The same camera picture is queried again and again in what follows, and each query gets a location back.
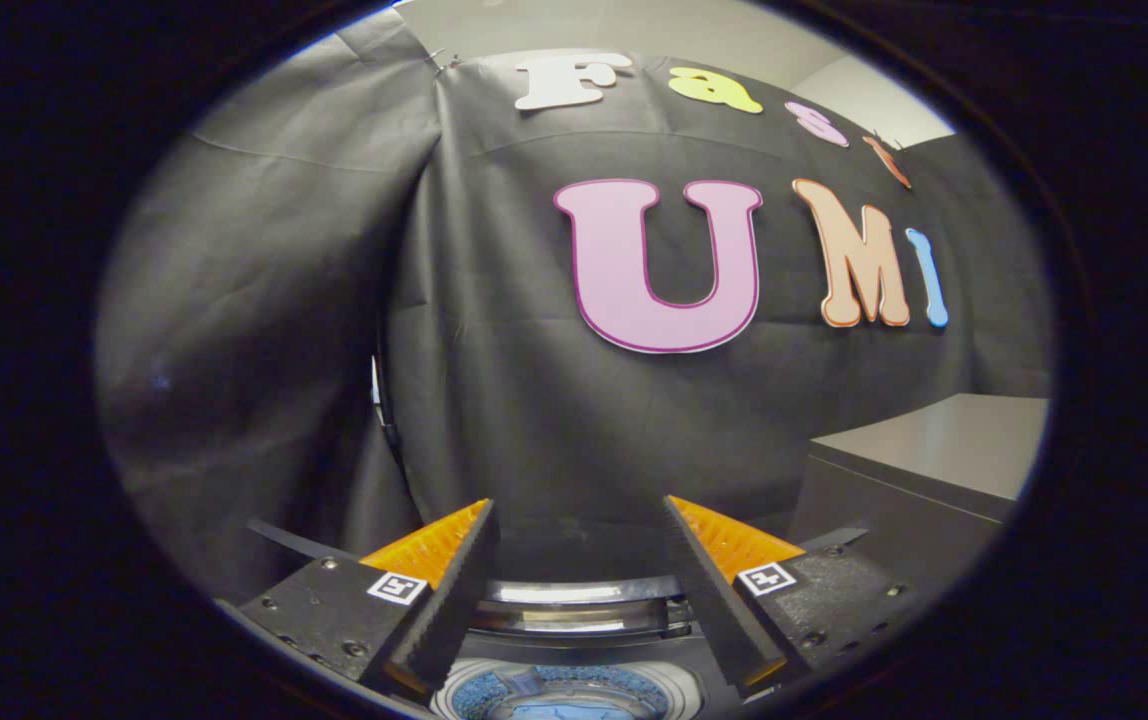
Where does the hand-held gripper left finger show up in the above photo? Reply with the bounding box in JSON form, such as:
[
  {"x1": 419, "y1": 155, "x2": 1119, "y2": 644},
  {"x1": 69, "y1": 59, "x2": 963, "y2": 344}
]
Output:
[{"x1": 217, "y1": 498, "x2": 500, "y2": 698}]

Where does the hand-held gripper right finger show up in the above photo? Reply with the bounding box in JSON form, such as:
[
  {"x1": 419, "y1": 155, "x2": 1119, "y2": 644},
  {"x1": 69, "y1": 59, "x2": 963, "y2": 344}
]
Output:
[{"x1": 661, "y1": 495, "x2": 920, "y2": 698}]

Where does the light blue shirt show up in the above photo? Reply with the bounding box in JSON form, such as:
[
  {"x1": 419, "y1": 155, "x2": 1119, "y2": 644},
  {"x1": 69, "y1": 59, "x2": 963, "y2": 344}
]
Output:
[{"x1": 509, "y1": 698, "x2": 640, "y2": 720}]

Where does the beige cabinet with dark top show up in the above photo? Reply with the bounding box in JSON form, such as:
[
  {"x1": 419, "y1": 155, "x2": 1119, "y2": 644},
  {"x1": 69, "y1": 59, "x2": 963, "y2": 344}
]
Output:
[{"x1": 789, "y1": 393, "x2": 1050, "y2": 601}]

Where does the black backdrop cloth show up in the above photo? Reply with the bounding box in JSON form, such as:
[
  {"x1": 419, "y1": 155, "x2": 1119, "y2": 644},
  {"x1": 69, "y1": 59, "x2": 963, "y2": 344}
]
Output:
[{"x1": 94, "y1": 10, "x2": 1053, "y2": 601}]

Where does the dark hanging cable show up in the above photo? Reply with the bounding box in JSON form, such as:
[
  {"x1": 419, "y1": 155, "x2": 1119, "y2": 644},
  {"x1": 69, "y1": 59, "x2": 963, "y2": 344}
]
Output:
[{"x1": 369, "y1": 330, "x2": 410, "y2": 481}]

